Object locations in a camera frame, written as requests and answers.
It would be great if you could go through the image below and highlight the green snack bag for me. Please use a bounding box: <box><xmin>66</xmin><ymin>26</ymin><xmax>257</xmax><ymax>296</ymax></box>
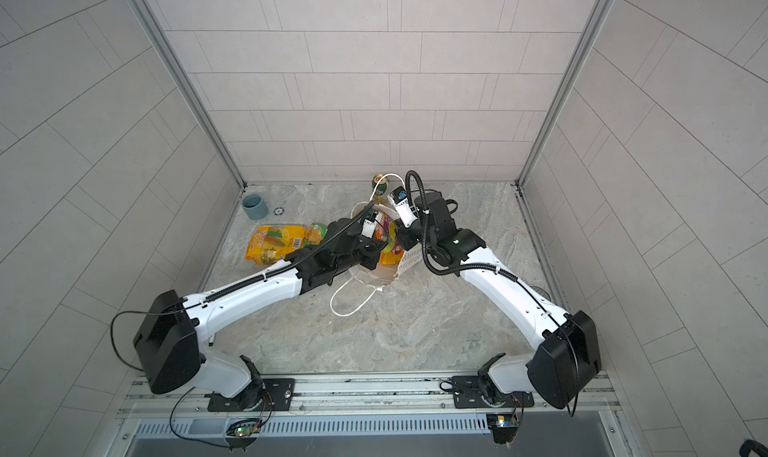
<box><xmin>304</xmin><ymin>223</ymin><xmax>327</xmax><ymax>246</ymax></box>

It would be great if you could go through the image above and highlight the yellow mango snack bag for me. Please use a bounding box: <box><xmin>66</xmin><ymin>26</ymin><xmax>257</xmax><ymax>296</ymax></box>
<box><xmin>245</xmin><ymin>225</ymin><xmax>306</xmax><ymax>265</ymax></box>

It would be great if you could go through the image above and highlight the orange snack pack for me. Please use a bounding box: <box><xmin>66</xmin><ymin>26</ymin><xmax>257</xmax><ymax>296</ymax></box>
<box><xmin>375</xmin><ymin>220</ymin><xmax>404</xmax><ymax>266</ymax></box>

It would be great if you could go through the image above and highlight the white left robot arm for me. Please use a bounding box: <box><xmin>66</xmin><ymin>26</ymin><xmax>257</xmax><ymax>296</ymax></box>
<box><xmin>133</xmin><ymin>209</ymin><xmax>386</xmax><ymax>411</ymax></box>

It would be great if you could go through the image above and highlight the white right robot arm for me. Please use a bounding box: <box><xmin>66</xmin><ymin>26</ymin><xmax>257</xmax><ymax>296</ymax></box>
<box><xmin>388</xmin><ymin>187</ymin><xmax>602</xmax><ymax>410</ymax></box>

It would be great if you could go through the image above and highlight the green beer can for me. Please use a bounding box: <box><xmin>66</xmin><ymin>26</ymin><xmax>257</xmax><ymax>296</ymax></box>
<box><xmin>372</xmin><ymin>174</ymin><xmax>388</xmax><ymax>204</ymax></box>

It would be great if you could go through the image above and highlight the teal cup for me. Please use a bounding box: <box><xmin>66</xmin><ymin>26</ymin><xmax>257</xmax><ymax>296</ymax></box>
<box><xmin>241</xmin><ymin>194</ymin><xmax>268</xmax><ymax>221</ymax></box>

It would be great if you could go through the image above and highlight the left circuit board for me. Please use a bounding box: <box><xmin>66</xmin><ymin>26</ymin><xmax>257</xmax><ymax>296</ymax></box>
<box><xmin>226</xmin><ymin>418</ymin><xmax>262</xmax><ymax>439</ymax></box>

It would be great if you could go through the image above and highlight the circuit board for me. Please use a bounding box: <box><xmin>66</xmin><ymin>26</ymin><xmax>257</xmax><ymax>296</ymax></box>
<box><xmin>226</xmin><ymin>418</ymin><xmax>262</xmax><ymax>439</ymax></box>
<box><xmin>486</xmin><ymin>413</ymin><xmax>520</xmax><ymax>445</ymax></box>

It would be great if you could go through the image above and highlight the right circuit board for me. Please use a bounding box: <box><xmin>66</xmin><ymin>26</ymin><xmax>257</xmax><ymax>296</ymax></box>
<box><xmin>486</xmin><ymin>413</ymin><xmax>520</xmax><ymax>445</ymax></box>

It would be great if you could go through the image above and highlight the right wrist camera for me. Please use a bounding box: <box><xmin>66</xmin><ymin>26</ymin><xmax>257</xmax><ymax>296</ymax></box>
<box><xmin>387</xmin><ymin>186</ymin><xmax>417</xmax><ymax>228</ymax></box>

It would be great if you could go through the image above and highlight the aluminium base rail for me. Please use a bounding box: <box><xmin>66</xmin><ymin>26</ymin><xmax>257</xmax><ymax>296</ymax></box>
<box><xmin>116</xmin><ymin>368</ymin><xmax>622</xmax><ymax>422</ymax></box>

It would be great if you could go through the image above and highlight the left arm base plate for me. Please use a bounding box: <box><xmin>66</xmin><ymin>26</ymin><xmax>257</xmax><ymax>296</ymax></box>
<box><xmin>206</xmin><ymin>378</ymin><xmax>296</xmax><ymax>412</ymax></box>

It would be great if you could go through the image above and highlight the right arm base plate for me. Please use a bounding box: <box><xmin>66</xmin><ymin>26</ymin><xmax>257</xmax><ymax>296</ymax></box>
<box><xmin>439</xmin><ymin>375</ymin><xmax>535</xmax><ymax>409</ymax></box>

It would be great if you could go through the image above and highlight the aluminium corner frame post right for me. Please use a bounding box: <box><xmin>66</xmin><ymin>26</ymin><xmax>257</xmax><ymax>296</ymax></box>
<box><xmin>517</xmin><ymin>0</ymin><xmax>625</xmax><ymax>187</ymax></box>

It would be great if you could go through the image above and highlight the aluminium corner frame post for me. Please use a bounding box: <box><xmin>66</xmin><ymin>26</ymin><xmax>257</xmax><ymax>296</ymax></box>
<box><xmin>517</xmin><ymin>0</ymin><xmax>625</xmax><ymax>187</ymax></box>
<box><xmin>116</xmin><ymin>0</ymin><xmax>246</xmax><ymax>188</ymax></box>

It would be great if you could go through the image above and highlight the aluminium corner frame post left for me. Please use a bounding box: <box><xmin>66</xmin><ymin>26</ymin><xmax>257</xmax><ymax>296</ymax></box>
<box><xmin>116</xmin><ymin>0</ymin><xmax>246</xmax><ymax>188</ymax></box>

